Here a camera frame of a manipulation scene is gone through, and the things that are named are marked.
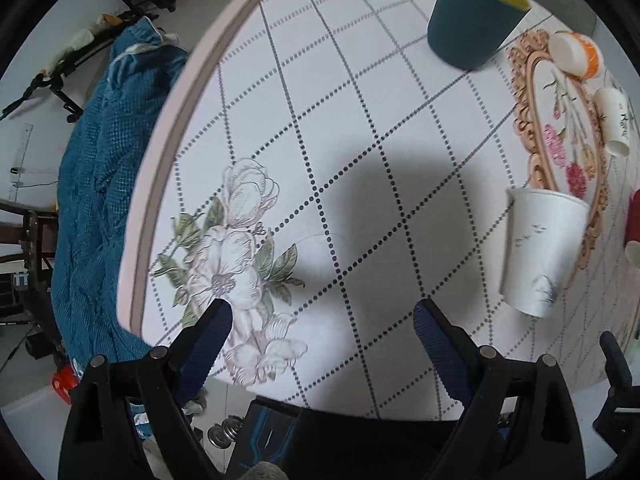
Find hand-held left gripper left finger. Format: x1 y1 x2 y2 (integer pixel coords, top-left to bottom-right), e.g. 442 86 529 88
57 299 233 480

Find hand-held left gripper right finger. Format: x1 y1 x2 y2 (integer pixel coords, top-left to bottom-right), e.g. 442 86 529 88
413 299 586 480

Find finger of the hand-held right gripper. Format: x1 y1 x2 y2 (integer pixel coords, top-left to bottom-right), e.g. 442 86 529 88
594 331 640 456

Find white paper cup bird print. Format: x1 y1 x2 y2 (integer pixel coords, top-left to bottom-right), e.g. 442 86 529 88
500 186 592 318

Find red cup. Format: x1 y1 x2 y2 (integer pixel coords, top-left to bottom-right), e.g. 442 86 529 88
623 189 640 261

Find small white paper cup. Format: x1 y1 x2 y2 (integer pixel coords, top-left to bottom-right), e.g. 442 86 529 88
592 86 636 157

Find orange and white cup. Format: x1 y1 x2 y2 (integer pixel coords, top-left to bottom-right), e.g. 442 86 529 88
548 31 603 79

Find teal cup yellow inside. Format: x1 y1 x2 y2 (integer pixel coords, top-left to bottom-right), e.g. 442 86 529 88
427 0 531 71

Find metal dumbbell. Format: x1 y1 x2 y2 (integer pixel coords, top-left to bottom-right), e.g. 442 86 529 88
207 416 244 450

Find black box blue lines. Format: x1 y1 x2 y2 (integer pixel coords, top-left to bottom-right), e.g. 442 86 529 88
229 396 311 467

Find red plastic object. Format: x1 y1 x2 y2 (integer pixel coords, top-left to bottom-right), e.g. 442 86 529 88
50 364 79 405

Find blue waffle blanket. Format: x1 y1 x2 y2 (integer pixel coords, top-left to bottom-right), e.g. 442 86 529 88
52 16 189 367

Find white floral checked tablecloth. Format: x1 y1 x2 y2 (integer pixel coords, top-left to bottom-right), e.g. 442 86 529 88
117 0 640 422

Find brown wooden chair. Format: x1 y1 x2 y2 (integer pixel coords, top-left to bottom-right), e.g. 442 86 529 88
0 199 60 321

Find clear plastic ruler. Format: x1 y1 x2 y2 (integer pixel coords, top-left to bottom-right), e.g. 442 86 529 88
9 123 34 177

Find black tripod stand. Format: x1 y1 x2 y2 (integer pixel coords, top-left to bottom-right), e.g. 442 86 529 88
0 16 126 124

